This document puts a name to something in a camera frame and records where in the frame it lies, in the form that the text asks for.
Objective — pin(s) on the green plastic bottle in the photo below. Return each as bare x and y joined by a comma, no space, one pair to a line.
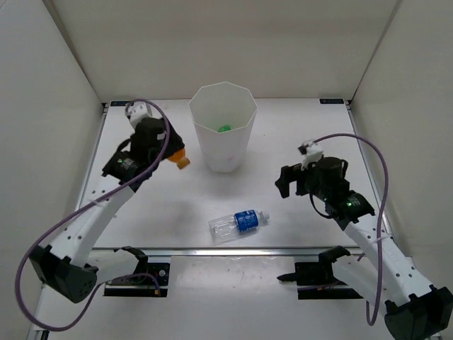
224,128

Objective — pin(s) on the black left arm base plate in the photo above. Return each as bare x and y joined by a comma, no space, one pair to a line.
153,286

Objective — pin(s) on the aluminium table edge rail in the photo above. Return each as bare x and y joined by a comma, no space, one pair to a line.
235,252

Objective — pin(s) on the orange juice bottle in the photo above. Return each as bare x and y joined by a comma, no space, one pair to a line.
180,159

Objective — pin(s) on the dark left corner sticker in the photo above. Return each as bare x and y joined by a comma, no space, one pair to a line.
118,103

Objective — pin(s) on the dark right corner sticker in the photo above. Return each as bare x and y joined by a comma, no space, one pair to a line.
331,101

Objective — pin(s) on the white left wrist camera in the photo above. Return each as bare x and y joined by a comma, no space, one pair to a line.
137,112

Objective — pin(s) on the dark corner sticker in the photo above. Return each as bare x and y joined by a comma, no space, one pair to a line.
118,103
331,101

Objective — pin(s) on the clear bottle blue label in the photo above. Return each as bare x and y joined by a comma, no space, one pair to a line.
238,225

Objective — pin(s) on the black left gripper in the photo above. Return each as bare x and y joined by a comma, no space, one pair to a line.
175,142

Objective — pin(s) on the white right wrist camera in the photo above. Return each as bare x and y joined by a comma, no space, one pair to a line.
311,152

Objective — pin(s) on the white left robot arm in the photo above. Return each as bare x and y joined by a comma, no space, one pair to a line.
64,263

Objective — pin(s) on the white octagonal bin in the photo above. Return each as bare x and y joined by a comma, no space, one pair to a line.
221,104

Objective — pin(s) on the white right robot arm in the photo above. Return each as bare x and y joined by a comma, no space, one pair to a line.
413,308

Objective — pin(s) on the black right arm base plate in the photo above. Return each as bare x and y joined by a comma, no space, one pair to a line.
313,283

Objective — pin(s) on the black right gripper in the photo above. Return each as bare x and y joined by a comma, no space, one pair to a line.
289,174

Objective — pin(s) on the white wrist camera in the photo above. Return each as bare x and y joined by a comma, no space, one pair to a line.
137,112
311,152

